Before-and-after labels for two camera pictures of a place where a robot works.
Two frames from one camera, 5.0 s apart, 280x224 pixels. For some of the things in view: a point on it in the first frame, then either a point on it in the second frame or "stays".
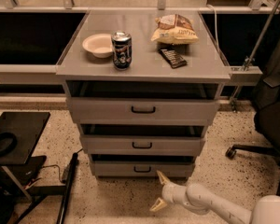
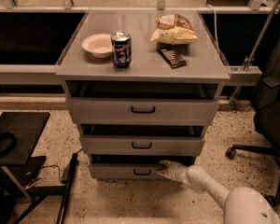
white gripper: x=170 y=192 -> x=176 y=172
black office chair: x=272 y=117 stays
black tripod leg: x=66 y=190 stays
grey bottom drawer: x=142 y=169 stays
